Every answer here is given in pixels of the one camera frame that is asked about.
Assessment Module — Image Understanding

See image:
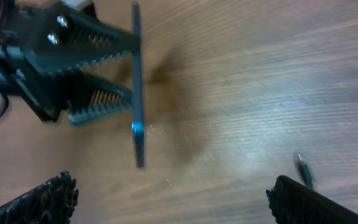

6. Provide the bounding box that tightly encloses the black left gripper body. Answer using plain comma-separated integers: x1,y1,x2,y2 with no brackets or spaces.
0,1,84,122

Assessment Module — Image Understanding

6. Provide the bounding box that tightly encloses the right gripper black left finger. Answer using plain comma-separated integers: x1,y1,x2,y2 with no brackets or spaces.
0,170,79,224

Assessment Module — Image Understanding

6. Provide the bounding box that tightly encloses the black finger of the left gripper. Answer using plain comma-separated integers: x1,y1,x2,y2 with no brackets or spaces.
67,73,132,126
44,11,140,75

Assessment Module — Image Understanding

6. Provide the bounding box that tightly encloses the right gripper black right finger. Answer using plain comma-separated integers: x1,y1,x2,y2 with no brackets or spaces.
266,175,358,224

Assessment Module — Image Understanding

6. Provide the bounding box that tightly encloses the black USB charging cable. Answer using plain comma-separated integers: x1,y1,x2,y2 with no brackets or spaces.
296,152,315,190

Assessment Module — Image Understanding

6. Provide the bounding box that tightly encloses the Samsung Galaxy smartphone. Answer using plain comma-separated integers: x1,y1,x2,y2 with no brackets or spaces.
132,2,145,168

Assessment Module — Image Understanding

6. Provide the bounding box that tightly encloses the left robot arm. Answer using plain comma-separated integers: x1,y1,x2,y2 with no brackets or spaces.
0,1,142,126

